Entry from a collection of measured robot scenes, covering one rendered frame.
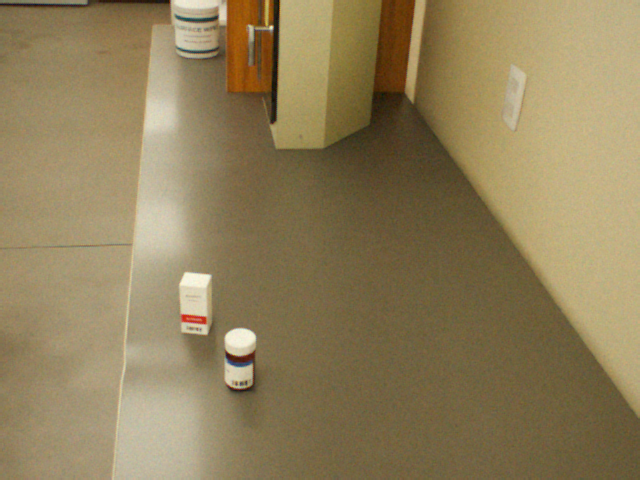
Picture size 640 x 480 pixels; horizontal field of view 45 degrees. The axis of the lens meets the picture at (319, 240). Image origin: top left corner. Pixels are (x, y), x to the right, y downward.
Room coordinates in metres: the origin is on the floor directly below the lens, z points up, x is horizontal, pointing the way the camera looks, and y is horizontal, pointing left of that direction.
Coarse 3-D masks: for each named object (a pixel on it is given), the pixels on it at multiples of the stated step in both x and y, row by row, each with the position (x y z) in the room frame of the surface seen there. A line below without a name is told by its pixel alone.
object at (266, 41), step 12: (264, 0) 1.80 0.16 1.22; (276, 0) 1.61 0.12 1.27; (264, 12) 1.80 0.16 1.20; (276, 12) 1.61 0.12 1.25; (264, 24) 1.79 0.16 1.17; (276, 24) 1.61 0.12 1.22; (264, 36) 1.79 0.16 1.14; (276, 36) 1.61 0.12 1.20; (264, 48) 1.78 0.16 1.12; (276, 48) 1.61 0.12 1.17; (264, 60) 1.77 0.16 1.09; (264, 72) 1.77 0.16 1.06; (264, 84) 1.76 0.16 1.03; (264, 96) 1.76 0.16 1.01
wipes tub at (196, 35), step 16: (176, 0) 2.27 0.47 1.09; (192, 0) 2.29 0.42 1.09; (208, 0) 2.30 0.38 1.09; (176, 16) 2.23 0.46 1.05; (192, 16) 2.21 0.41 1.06; (208, 16) 2.22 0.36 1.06; (176, 32) 2.24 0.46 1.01; (192, 32) 2.21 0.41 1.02; (208, 32) 2.22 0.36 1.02; (176, 48) 2.24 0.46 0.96; (192, 48) 2.21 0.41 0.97; (208, 48) 2.22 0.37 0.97
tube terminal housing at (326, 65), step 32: (288, 0) 1.60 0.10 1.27; (320, 0) 1.62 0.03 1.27; (352, 0) 1.68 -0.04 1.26; (288, 32) 1.60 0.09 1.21; (320, 32) 1.62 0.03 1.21; (352, 32) 1.69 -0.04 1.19; (288, 64) 1.61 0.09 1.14; (320, 64) 1.62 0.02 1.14; (352, 64) 1.70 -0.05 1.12; (288, 96) 1.61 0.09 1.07; (320, 96) 1.62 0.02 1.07; (352, 96) 1.71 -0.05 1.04; (288, 128) 1.61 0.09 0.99; (320, 128) 1.62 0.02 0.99; (352, 128) 1.72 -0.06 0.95
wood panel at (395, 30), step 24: (240, 0) 1.95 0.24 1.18; (384, 0) 2.03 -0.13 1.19; (408, 0) 2.04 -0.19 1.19; (240, 24) 1.95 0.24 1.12; (384, 24) 2.03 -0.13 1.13; (408, 24) 2.04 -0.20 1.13; (240, 48) 1.95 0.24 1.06; (384, 48) 2.03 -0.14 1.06; (408, 48) 2.04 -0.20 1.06; (240, 72) 1.95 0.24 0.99; (384, 72) 2.03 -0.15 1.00
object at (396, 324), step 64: (192, 64) 2.16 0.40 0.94; (192, 128) 1.69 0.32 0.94; (256, 128) 1.72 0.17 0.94; (384, 128) 1.77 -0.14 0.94; (192, 192) 1.36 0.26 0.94; (256, 192) 1.38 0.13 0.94; (320, 192) 1.40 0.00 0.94; (384, 192) 1.42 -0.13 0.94; (448, 192) 1.44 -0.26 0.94; (192, 256) 1.13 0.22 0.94; (256, 256) 1.14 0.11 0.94; (320, 256) 1.15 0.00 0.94; (384, 256) 1.17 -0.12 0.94; (448, 256) 1.18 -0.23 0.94; (512, 256) 1.20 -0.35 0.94; (128, 320) 0.93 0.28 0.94; (256, 320) 0.96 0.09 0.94; (320, 320) 0.97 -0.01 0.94; (384, 320) 0.98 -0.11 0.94; (448, 320) 0.99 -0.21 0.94; (512, 320) 1.00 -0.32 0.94; (128, 384) 0.79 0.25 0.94; (192, 384) 0.80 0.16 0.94; (256, 384) 0.81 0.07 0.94; (320, 384) 0.82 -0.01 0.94; (384, 384) 0.83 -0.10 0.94; (448, 384) 0.84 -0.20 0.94; (512, 384) 0.84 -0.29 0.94; (576, 384) 0.85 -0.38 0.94; (128, 448) 0.68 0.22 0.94; (192, 448) 0.68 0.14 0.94; (256, 448) 0.69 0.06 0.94; (320, 448) 0.70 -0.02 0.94; (384, 448) 0.71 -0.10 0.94; (448, 448) 0.71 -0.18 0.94; (512, 448) 0.72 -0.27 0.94; (576, 448) 0.73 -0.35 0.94
